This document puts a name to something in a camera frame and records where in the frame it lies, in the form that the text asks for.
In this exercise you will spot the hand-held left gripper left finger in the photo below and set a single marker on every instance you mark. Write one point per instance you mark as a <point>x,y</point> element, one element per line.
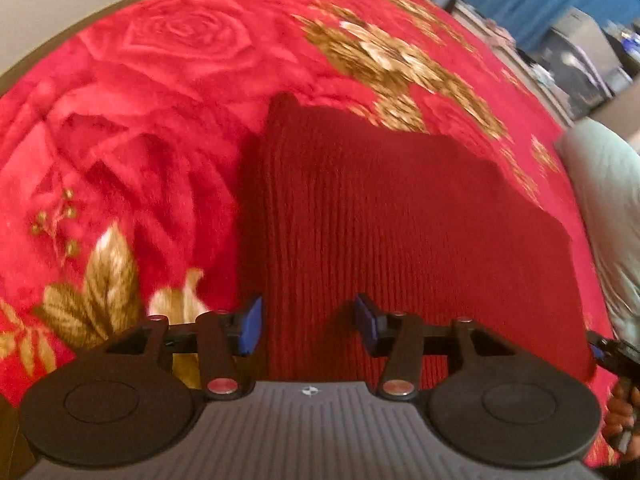
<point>251,327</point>

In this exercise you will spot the pink cloth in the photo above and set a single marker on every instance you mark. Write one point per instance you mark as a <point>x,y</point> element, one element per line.
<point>500,32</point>

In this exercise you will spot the grey fabric storage box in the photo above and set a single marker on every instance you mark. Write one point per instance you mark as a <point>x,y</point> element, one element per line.
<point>585,45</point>

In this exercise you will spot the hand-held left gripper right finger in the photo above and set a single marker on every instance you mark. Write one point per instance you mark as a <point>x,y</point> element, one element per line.
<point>366,325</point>

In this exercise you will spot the person's right hand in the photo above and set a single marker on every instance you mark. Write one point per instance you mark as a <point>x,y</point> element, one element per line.
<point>619,410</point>

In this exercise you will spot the red floral blanket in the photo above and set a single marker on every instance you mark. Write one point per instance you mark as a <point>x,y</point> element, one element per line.
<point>150,135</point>

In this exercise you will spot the clear plastic storage box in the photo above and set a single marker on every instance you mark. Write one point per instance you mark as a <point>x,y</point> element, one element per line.
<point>565,80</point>

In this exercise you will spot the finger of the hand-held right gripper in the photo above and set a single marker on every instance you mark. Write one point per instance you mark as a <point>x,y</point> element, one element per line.
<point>612,352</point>

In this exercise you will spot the dark red knitted sweater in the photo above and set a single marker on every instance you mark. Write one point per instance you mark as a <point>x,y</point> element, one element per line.
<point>390,240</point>

